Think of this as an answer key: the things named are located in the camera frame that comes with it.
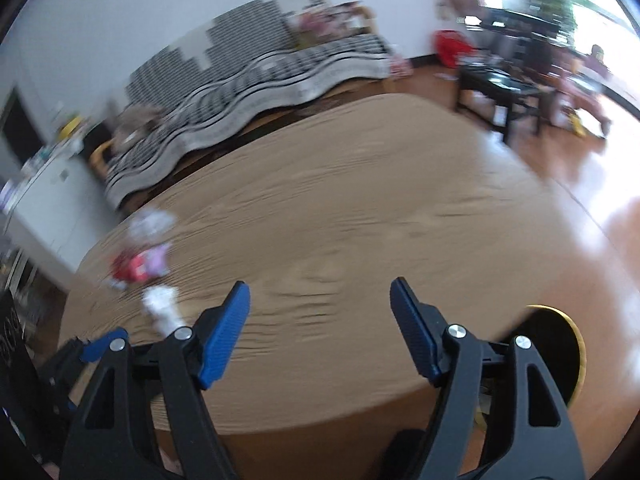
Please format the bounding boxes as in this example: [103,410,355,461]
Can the white tissue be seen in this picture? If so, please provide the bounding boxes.
[141,287,184,337]

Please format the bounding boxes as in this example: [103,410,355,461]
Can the pile of pink cushions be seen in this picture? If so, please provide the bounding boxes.
[292,2,372,49]

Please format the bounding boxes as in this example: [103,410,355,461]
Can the white cabinet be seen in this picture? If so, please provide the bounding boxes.
[0,144,122,282]

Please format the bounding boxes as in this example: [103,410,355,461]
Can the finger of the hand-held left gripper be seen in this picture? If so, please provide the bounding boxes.
[50,327,130,386]

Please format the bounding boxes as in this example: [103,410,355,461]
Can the wooden sofa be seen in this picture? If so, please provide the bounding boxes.
[89,2,396,213]

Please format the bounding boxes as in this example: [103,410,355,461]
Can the red bag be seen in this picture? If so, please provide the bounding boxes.
[432,29,474,69]

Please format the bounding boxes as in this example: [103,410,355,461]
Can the pink toy tricycle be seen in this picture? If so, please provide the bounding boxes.
[554,44,614,137]

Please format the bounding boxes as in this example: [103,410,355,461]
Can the black bin with yellow rim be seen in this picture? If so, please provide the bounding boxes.
[514,303,587,407]

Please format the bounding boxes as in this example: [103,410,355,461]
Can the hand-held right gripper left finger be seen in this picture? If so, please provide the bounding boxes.
[60,281,252,480]

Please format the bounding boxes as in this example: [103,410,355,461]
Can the black box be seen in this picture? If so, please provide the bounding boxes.
[81,124,117,182]

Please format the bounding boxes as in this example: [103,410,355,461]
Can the black white striped sofa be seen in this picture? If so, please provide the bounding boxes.
[102,0,394,211]

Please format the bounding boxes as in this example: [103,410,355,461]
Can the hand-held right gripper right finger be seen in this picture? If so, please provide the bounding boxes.
[389,276,587,480]

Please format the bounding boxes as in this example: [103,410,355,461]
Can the clear plastic bag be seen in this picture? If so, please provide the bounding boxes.
[127,209,177,254]

